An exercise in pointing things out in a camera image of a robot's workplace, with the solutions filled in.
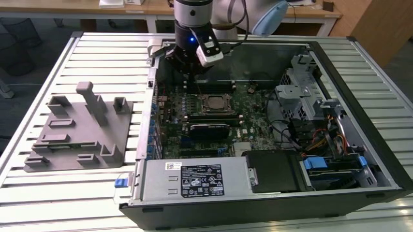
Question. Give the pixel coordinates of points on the black RAM slot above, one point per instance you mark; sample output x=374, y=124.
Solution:
x=219, y=87
x=212, y=116
x=219, y=82
x=212, y=121

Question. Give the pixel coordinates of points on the small brown box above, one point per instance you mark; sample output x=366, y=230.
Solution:
x=327, y=6

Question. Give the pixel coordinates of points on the black graphics card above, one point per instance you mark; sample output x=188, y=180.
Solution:
x=209, y=131

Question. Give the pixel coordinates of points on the blue case latch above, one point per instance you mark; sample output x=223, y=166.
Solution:
x=120, y=183

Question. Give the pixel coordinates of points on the grey parts rack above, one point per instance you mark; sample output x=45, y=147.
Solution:
x=80, y=135

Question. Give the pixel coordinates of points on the wooden cabinet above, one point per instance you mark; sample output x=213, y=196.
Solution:
x=381, y=29

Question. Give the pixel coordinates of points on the wooden desk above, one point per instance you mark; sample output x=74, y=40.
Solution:
x=64, y=9

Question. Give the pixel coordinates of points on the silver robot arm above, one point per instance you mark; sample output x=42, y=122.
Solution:
x=192, y=12

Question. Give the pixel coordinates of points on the silver CPU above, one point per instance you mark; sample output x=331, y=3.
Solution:
x=216, y=102

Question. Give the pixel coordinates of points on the black rating label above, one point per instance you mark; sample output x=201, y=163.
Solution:
x=200, y=181

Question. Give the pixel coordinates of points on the white barcode sticker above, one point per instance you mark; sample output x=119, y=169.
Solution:
x=172, y=166

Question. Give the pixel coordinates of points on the blue disk carrier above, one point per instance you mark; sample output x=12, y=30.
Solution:
x=314, y=163

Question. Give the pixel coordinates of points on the silver power supply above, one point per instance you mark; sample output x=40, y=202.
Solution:
x=155, y=178

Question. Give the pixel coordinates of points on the silver drive cage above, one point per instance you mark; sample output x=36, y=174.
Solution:
x=288, y=96

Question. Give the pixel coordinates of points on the silver chipset heatsink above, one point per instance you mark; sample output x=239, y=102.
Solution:
x=242, y=147

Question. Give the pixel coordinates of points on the white box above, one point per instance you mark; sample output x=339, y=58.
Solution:
x=111, y=3

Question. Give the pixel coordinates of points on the black mesh bin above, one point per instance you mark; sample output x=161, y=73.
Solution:
x=18, y=43

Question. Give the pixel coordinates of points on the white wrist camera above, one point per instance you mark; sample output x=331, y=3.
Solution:
x=211, y=56

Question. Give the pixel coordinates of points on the long black expansion slot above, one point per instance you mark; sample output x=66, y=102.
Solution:
x=199, y=152

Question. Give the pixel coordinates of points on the black PC case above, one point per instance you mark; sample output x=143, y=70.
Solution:
x=226, y=212

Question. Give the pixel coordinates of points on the coin cell battery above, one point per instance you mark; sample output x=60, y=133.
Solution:
x=250, y=91

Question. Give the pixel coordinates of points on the green motherboard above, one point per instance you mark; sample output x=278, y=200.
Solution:
x=258, y=116

